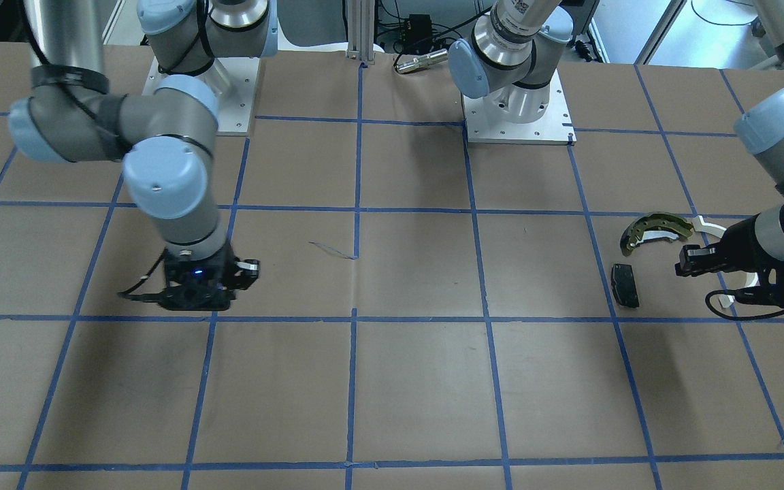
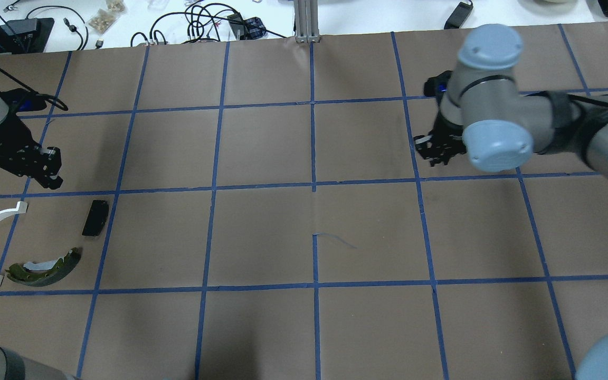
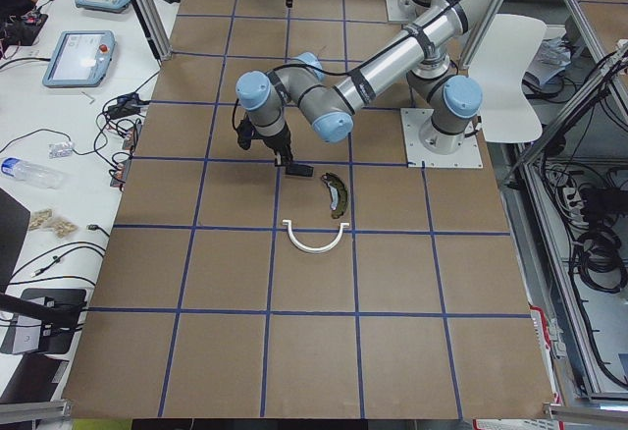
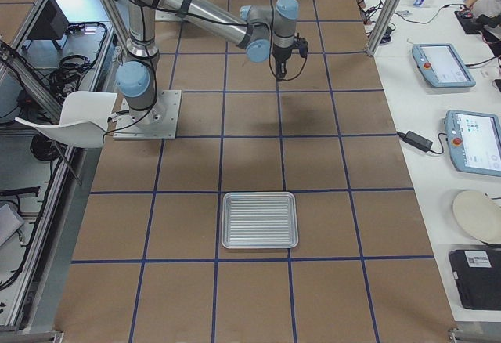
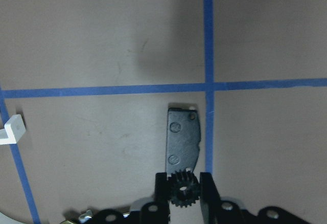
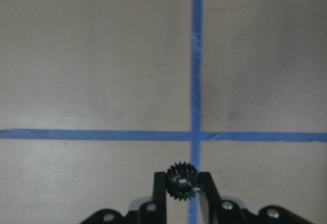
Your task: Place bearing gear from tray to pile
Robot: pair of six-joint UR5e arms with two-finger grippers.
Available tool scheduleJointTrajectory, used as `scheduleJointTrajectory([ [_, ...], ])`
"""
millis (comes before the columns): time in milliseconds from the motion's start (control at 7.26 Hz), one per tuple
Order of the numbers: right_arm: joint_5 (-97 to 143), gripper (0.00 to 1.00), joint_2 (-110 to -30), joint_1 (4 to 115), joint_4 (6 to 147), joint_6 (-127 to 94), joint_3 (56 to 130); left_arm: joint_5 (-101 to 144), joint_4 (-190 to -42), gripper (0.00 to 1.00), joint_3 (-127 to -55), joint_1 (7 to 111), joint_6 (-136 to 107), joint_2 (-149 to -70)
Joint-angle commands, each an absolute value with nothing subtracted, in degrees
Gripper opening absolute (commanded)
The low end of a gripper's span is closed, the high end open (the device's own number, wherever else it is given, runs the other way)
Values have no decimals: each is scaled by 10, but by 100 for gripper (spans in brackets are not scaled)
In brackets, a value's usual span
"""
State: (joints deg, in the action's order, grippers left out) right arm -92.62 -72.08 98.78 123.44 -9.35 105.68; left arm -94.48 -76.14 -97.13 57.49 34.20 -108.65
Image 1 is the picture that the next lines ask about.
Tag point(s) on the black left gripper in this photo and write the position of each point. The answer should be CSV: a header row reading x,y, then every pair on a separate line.
x,y
740,252

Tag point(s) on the silver cylindrical connector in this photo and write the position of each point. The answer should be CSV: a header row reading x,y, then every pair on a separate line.
x,y
418,63

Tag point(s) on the white curved plastic bracket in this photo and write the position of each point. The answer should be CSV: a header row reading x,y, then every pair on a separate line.
x,y
733,280

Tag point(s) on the black brake pad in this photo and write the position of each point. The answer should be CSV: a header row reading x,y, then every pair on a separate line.
x,y
624,288

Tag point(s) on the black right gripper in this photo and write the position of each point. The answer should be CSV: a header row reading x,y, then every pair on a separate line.
x,y
224,269

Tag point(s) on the aluminium frame post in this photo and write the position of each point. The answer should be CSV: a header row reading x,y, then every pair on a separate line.
x,y
360,28

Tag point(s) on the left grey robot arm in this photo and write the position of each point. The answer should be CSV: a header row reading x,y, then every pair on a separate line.
x,y
510,46

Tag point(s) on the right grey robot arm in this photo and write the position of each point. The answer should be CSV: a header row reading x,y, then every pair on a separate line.
x,y
165,139

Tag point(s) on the green brake shoe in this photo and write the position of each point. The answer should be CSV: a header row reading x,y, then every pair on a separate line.
x,y
652,227

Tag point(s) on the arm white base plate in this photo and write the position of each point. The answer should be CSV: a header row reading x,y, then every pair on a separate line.
x,y
515,115
229,95

